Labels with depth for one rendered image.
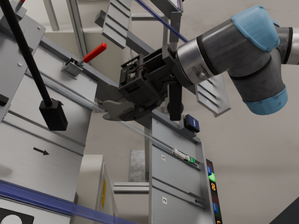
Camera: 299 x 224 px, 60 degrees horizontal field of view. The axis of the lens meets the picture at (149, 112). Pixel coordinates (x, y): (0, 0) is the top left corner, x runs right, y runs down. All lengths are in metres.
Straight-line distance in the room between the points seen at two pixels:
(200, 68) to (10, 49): 0.30
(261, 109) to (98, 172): 0.57
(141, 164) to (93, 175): 0.73
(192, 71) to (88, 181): 0.56
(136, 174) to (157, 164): 0.93
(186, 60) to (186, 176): 0.37
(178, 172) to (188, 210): 0.09
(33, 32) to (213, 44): 0.31
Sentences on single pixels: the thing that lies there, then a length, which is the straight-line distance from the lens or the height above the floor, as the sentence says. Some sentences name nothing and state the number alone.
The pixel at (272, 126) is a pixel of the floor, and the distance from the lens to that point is 1.94.
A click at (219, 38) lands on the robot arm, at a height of 1.16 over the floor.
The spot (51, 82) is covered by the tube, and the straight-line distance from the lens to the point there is 0.53.
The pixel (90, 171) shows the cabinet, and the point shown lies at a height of 0.62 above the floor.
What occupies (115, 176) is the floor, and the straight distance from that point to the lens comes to 1.57.
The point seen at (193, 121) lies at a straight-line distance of 0.78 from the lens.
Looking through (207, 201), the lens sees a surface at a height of 0.73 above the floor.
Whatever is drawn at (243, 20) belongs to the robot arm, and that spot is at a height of 1.19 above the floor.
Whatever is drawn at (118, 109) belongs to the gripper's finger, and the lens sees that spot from 0.53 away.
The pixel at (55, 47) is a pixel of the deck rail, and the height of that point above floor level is 1.07.
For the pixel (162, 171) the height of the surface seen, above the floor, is 0.83.
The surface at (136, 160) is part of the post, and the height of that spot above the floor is 0.01.
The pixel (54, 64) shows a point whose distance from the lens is 0.58.
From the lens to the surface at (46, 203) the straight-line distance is 0.43.
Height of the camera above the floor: 1.40
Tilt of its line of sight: 50 degrees down
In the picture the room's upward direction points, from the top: straight up
